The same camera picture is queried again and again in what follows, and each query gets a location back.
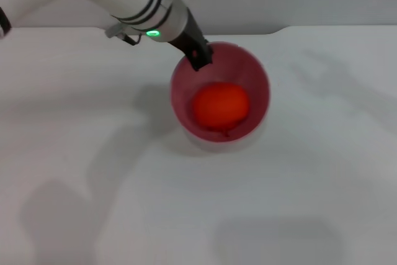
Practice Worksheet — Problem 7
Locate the orange fruit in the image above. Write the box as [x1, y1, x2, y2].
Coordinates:
[192, 82, 251, 138]

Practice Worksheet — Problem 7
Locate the pink plastic bowl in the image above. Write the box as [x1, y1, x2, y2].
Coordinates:
[169, 40, 272, 153]

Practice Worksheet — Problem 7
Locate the thin dark left arm cable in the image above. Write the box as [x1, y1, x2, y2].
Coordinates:
[104, 24, 143, 46]

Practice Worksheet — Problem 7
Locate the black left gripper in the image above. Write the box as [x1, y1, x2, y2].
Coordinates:
[167, 13, 215, 72]

